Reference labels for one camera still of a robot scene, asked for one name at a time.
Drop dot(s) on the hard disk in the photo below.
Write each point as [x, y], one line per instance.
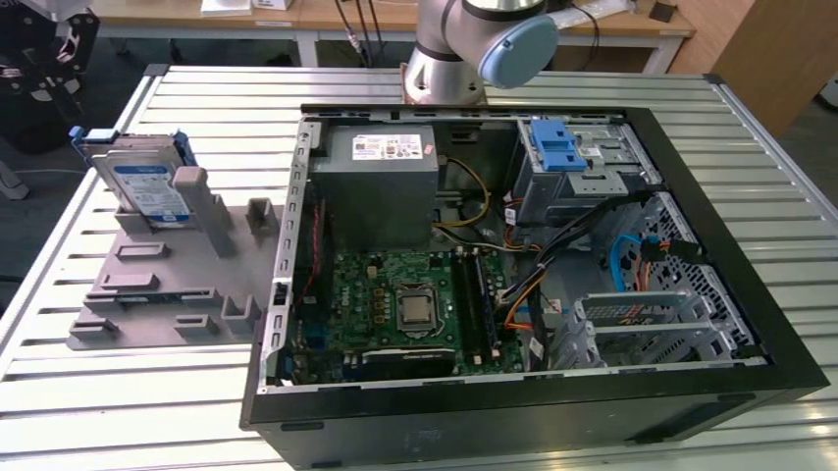
[147, 191]

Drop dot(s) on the metal disk bay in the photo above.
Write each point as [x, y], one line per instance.
[577, 343]

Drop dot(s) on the wooden desk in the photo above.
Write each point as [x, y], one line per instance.
[163, 19]

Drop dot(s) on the black office chair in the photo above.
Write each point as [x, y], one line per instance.
[39, 137]

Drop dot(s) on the large white box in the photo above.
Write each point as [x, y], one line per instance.
[226, 7]

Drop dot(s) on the white furniture foot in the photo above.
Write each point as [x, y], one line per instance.
[14, 186]

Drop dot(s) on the small white box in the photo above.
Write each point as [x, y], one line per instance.
[271, 4]

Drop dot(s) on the grey parts rack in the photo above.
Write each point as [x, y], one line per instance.
[177, 275]

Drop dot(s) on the grey power supply unit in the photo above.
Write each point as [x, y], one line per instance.
[373, 206]

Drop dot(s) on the green motherboard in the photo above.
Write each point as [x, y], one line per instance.
[368, 304]

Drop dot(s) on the silver CPU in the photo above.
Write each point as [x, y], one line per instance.
[417, 311]

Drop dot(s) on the blue drive latch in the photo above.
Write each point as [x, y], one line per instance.
[553, 147]

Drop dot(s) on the black RAM slot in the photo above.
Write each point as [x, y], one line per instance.
[466, 304]

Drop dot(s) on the black graphics card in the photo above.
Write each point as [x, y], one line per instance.
[406, 363]

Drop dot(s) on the RAM stick with chips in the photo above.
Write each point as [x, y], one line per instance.
[486, 304]

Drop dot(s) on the metal optical drive cage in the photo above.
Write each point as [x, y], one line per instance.
[589, 186]

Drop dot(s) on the small black box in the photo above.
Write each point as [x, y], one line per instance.
[665, 12]

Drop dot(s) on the black PC case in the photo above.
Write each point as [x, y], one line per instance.
[458, 427]

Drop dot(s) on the wooden cabinet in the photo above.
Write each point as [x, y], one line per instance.
[773, 59]

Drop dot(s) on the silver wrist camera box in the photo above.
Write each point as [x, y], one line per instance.
[43, 7]

